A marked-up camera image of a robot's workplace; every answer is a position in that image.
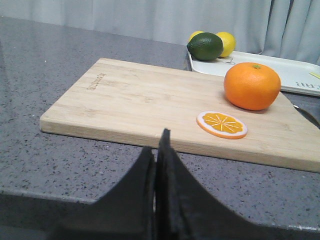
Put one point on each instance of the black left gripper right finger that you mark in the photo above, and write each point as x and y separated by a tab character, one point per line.
186	211

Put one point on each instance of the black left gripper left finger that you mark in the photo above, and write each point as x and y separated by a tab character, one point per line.
124	213

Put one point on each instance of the orange fruit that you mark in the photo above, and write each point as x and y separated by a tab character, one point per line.
251	86

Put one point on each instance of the white plastic tray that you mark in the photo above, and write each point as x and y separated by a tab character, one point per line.
296	76

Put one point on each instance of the orange slice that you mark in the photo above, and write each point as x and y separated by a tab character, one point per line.
221	125

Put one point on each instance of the bamboo cutting board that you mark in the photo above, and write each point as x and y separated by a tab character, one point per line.
132	103

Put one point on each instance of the green lime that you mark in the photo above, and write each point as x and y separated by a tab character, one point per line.
205	46

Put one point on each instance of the yellow lemon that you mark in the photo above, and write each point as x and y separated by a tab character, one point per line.
194	34
229	43

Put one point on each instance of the white curtain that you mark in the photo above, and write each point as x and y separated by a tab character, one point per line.
288	29

